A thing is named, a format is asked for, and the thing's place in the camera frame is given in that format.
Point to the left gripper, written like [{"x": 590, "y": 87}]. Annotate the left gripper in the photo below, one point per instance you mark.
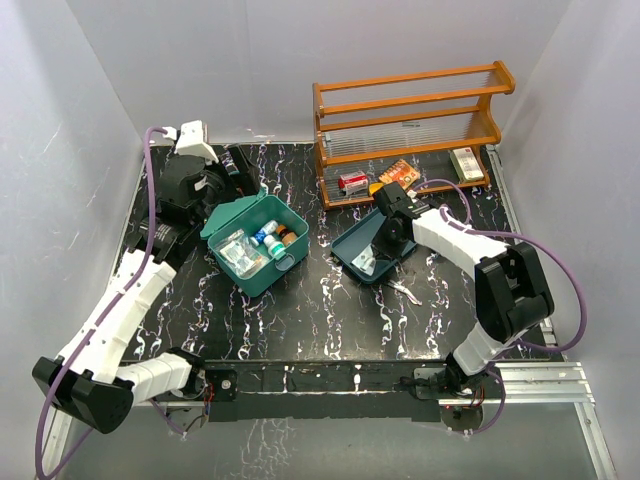
[{"x": 247, "y": 178}]

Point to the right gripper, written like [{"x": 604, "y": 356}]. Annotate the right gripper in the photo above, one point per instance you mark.
[{"x": 382, "y": 247}]

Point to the white blue card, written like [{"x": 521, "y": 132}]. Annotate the white blue card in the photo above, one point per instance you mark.
[{"x": 365, "y": 262}]

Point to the blue divided tray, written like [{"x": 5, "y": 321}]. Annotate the blue divided tray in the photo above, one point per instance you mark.
[{"x": 359, "y": 238}]

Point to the small black scissors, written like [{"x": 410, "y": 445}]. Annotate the small black scissors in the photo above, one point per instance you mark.
[{"x": 404, "y": 291}]

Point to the blue white bandage roll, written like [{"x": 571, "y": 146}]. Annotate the blue white bandage roll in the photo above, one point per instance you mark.
[{"x": 267, "y": 229}]

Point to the brown medicine bottle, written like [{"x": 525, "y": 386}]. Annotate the brown medicine bottle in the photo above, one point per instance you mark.
[{"x": 287, "y": 236}]

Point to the clear bag of plasters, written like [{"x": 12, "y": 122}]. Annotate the clear bag of plasters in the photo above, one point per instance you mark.
[{"x": 240, "y": 255}]

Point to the white spray bottle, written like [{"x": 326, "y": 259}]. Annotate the white spray bottle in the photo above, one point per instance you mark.
[{"x": 275, "y": 248}]

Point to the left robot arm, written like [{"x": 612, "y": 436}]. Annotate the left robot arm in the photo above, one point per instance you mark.
[{"x": 115, "y": 310}]

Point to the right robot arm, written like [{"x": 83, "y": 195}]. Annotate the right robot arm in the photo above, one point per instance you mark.
[{"x": 511, "y": 291}]

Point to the red white medicine box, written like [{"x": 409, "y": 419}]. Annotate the red white medicine box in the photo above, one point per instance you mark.
[{"x": 353, "y": 182}]

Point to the white green medicine box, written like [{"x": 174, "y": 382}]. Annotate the white green medicine box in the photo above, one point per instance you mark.
[{"x": 466, "y": 165}]

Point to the yellow tape measure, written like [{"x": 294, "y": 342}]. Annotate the yellow tape measure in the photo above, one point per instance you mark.
[{"x": 374, "y": 187}]

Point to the orange snack packet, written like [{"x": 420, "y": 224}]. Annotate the orange snack packet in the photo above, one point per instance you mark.
[{"x": 400, "y": 172}]

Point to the wooden shelf rack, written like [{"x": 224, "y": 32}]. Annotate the wooden shelf rack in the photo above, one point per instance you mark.
[{"x": 370, "y": 124}]

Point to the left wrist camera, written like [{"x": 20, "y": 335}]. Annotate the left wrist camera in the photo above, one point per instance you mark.
[{"x": 191, "y": 139}]

